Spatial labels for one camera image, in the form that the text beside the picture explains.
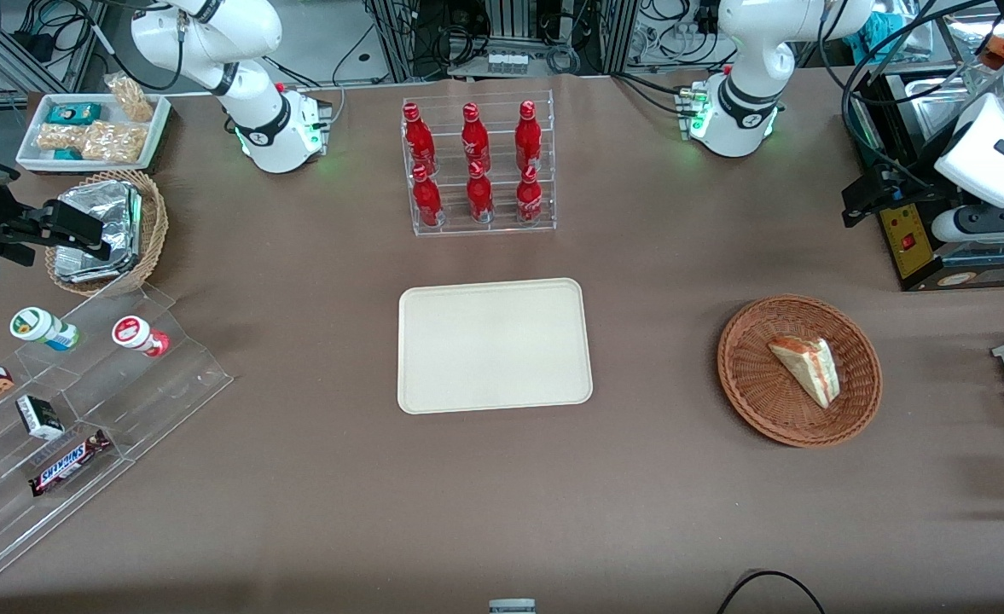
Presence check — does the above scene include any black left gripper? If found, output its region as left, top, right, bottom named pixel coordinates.
left=841, top=165, right=939, bottom=229

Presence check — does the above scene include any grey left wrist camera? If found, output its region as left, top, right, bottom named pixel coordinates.
left=931, top=205, right=1004, bottom=246

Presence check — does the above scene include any teal cloth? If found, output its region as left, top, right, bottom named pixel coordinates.
left=862, top=10, right=931, bottom=54

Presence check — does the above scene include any white rectangular snack tray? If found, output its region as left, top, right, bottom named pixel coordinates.
left=15, top=91, right=172, bottom=173

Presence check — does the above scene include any green lid yogurt cup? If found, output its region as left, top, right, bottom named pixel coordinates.
left=10, top=307, right=79, bottom=352

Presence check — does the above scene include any beige rectangular tray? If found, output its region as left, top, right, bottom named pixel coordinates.
left=397, top=278, right=595, bottom=416

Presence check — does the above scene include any black looped cable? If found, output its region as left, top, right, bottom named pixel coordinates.
left=717, top=569, right=826, bottom=614

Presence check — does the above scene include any foil wrapped package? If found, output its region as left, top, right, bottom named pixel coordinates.
left=54, top=247, right=131, bottom=285
left=56, top=180, right=143, bottom=258

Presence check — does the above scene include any triangular sandwich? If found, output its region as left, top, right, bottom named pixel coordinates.
left=767, top=335, right=842, bottom=409

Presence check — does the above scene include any clear acrylic stepped shelf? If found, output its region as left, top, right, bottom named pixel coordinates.
left=0, top=284, right=235, bottom=582

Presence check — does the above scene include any brown round wicker basket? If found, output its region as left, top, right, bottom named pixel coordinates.
left=717, top=295, right=884, bottom=449

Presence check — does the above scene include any clear bag of puffed snacks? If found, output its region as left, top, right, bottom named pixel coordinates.
left=104, top=73, right=155, bottom=124

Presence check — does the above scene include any small black white carton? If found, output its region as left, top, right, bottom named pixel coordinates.
left=16, top=395, right=66, bottom=441

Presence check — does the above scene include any light tan wicker basket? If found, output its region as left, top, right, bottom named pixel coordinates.
left=44, top=170, right=170, bottom=297

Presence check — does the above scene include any black food warmer appliance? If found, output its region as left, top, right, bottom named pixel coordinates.
left=842, top=17, right=1004, bottom=293

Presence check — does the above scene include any aluminium frame equipment rack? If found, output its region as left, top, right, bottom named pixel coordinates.
left=363, top=0, right=641, bottom=83

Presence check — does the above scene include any red soda bottle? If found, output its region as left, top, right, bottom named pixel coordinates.
left=411, top=165, right=445, bottom=228
left=515, top=165, right=544, bottom=225
left=460, top=102, right=492, bottom=171
left=403, top=102, right=438, bottom=177
left=466, top=160, right=496, bottom=223
left=514, top=101, right=544, bottom=171

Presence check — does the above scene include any red lid yogurt cup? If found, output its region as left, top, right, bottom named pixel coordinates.
left=111, top=315, right=171, bottom=358

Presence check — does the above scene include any brown table cover cloth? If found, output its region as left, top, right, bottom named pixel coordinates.
left=0, top=72, right=1004, bottom=614

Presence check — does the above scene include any large rice cracker snack pack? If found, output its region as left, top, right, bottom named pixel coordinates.
left=81, top=121, right=147, bottom=165

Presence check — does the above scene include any Snickers chocolate bar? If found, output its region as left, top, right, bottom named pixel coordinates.
left=29, top=429, right=113, bottom=498

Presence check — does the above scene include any clear acrylic bottle rack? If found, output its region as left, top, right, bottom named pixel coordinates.
left=400, top=89, right=557, bottom=238

